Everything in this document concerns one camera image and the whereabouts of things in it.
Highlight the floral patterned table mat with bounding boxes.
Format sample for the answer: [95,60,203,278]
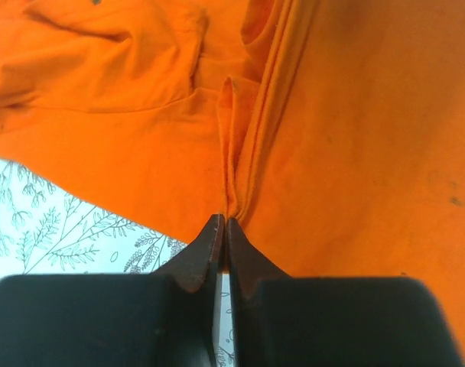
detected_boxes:
[0,151,237,367]

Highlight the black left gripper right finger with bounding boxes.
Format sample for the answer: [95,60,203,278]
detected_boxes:
[226,219,464,366]

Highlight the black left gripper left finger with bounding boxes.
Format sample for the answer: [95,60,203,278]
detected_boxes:
[0,215,222,366]

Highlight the orange t shirt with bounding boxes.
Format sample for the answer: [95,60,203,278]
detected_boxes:
[0,1,465,359]

